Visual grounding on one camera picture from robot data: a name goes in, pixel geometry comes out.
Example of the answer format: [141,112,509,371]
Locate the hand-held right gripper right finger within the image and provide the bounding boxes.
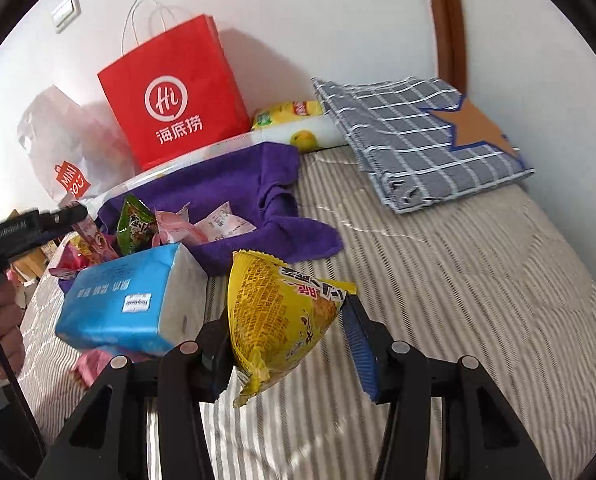
[340,295,553,480]

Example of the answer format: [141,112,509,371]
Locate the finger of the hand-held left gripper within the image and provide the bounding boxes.
[28,202,89,237]

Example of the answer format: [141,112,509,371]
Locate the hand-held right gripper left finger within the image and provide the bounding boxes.
[35,312,239,480]

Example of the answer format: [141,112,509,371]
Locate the green snack packet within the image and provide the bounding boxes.
[116,195,159,259]

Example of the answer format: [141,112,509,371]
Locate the yellow snack packet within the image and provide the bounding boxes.
[227,250,357,409]

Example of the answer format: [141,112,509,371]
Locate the pink white snack packet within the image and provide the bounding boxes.
[193,201,257,244]

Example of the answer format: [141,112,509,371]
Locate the person's left hand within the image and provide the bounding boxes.
[0,275,29,387]

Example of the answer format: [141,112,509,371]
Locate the wooden headboard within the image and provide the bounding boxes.
[8,252,56,288]

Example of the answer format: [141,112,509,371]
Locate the long red striped packet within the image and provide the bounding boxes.
[72,220,119,267]

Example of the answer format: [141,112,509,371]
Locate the magenta snack packet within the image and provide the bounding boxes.
[48,244,96,281]

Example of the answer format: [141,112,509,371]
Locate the white plastic bag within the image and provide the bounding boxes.
[17,85,139,207]

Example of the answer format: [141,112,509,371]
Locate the pink floral snack packet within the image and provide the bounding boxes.
[70,347,149,389]

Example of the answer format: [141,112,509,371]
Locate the striped bed quilt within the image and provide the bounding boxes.
[18,145,596,480]

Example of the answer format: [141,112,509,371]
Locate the blue tissue pack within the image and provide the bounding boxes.
[55,242,209,357]

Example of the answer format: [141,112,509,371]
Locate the small pink candy packet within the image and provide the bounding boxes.
[153,202,205,249]

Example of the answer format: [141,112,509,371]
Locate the red paper bag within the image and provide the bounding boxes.
[97,0,253,173]

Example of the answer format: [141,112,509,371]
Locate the purple towel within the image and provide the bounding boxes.
[95,142,345,295]

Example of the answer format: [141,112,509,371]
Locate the grey checkered cloth with star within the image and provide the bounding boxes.
[312,76,536,215]

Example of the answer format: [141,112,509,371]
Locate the lemon print white roll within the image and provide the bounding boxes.
[93,114,353,211]

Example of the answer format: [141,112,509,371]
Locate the yellow drink carton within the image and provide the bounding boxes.
[252,101,325,131]

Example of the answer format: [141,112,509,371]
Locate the black cable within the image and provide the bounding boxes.
[0,307,46,466]

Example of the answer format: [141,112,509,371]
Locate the white light switch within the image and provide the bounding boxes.
[50,0,82,34]

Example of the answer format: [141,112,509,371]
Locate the brown wooden door frame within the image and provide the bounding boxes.
[420,0,468,93]

